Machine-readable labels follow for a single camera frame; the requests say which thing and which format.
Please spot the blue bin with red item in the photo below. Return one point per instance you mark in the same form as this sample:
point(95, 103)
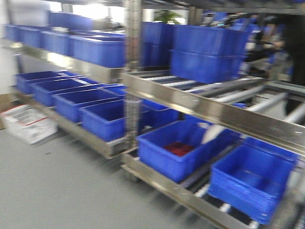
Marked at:
point(176, 150)

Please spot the steel roller shelf rack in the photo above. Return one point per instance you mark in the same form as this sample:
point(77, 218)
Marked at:
point(238, 105)

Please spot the blue bin lower shelf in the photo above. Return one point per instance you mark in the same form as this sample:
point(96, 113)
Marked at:
point(253, 178)

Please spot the white printed sack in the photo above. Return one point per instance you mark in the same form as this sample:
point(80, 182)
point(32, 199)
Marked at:
point(28, 124)

